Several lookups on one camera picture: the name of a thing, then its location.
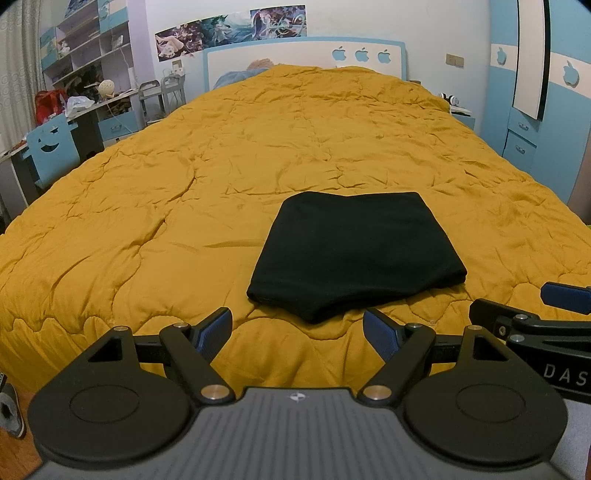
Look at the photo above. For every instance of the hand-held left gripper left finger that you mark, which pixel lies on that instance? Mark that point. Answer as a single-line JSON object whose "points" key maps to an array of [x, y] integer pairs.
{"points": [[214, 332]]}

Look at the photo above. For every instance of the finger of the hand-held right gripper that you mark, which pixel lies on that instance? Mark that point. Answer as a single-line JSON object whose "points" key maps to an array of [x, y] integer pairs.
{"points": [[489, 314], [568, 297]]}

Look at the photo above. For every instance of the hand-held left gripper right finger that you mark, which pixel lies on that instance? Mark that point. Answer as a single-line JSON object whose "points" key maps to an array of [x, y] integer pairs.
{"points": [[381, 334]]}

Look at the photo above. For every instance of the black pants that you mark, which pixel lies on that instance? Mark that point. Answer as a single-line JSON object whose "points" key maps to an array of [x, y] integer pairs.
{"points": [[355, 249]]}

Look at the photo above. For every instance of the yellow quilted blanket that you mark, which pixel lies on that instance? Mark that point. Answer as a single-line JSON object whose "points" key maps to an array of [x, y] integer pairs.
{"points": [[231, 161]]}

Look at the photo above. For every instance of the grey shoe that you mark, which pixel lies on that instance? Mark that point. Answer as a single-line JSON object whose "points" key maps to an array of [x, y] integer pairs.
{"points": [[11, 410]]}

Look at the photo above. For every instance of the black and white headphones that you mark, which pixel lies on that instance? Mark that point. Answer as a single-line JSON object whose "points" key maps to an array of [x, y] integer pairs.
{"points": [[448, 98]]}

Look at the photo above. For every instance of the grey and blue desk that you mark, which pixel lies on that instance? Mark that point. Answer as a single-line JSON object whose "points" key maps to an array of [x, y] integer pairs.
{"points": [[113, 127]]}

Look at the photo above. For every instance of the blue smiley face chair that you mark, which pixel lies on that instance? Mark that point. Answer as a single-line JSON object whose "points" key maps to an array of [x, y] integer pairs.
{"points": [[53, 161]]}

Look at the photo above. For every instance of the blue pillow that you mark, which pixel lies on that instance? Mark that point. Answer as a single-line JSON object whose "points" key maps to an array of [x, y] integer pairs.
{"points": [[233, 79]]}

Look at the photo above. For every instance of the white plastic bag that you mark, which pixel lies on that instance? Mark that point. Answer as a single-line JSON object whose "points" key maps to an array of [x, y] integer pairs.
{"points": [[78, 106]]}

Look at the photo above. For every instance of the round cream lamp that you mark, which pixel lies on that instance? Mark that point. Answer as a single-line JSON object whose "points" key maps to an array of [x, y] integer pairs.
{"points": [[107, 88]]}

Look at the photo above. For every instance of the tan cushion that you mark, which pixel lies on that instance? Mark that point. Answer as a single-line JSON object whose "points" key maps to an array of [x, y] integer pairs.
{"points": [[259, 63]]}

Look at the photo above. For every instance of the blue and white wardrobe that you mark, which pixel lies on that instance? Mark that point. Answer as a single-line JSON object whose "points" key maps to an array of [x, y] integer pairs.
{"points": [[501, 27]]}

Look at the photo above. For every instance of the red bag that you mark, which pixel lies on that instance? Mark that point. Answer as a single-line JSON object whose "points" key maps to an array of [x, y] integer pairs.
{"points": [[48, 104]]}

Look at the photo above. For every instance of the white and blue headboard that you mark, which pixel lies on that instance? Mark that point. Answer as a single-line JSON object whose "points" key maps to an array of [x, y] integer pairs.
{"points": [[277, 53]]}

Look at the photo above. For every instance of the light curtain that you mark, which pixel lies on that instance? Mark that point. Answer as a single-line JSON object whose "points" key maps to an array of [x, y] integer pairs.
{"points": [[18, 92]]}

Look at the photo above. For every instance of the white and blue bookshelf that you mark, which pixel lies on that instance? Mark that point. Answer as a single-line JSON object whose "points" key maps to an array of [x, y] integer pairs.
{"points": [[83, 50]]}

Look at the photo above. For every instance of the wall switch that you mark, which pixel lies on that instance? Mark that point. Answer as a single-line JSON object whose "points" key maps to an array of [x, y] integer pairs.
{"points": [[455, 60]]}

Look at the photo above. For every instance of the wall poster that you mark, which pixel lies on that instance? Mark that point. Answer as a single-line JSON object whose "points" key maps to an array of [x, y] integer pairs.
{"points": [[231, 27]]}

